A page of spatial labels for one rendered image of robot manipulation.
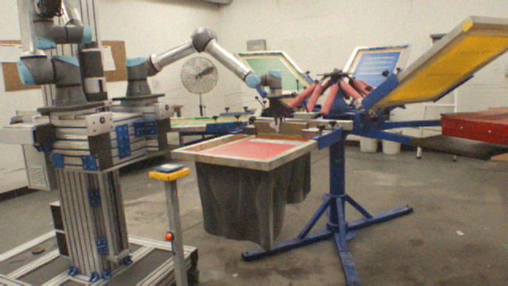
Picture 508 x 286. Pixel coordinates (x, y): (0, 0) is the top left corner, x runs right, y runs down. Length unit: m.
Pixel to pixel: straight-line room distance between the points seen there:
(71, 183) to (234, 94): 5.65
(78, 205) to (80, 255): 0.33
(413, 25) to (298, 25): 1.93
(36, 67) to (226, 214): 1.11
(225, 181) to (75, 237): 1.02
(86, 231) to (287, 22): 5.42
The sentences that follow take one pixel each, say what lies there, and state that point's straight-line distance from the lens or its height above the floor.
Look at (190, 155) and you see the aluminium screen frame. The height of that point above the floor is 0.98.
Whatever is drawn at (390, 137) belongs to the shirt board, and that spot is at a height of 0.90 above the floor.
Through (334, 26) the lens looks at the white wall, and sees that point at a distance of 6.49.
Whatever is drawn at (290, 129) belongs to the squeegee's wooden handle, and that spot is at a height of 1.02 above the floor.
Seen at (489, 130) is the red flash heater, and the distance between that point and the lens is 1.83.
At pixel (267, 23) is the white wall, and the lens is 7.10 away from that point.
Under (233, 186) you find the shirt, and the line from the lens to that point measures 1.81.
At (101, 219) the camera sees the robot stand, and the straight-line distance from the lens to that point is 2.28.
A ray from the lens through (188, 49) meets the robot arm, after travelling 2.26.
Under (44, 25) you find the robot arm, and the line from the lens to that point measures 1.63.
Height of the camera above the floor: 1.37
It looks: 11 degrees down
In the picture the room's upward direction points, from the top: 3 degrees counter-clockwise
